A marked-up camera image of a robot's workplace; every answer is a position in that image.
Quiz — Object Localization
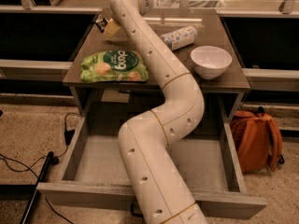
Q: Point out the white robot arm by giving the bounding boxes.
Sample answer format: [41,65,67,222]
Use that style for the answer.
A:
[110,0,207,224]

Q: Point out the black rxbar chocolate bar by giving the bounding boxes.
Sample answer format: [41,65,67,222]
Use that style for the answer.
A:
[95,18,108,33]

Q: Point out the black power adapter cable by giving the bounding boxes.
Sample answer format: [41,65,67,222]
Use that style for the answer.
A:
[0,112,81,224]

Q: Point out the black pole on floor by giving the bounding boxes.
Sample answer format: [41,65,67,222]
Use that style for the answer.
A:
[19,151,60,224]

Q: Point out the white bowl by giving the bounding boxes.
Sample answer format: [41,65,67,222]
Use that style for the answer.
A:
[191,46,233,79]

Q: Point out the black drawer handle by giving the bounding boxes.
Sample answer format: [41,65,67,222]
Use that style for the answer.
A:
[130,202,145,218]

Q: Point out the grey cabinet with glossy top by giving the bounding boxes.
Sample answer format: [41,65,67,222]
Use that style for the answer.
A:
[64,8,249,119]

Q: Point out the orange backpack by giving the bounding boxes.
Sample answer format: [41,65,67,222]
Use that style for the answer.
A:
[230,110,282,173]

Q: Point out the green snack bag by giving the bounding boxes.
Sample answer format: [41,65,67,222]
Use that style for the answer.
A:
[80,50,149,83]

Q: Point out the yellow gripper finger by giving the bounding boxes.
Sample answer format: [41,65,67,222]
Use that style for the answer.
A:
[104,19,121,37]

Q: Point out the open grey top drawer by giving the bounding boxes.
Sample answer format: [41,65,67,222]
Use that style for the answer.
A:
[37,91,266,219]

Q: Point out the clear plastic water bottle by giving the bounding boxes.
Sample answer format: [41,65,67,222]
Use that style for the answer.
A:
[160,26,197,50]

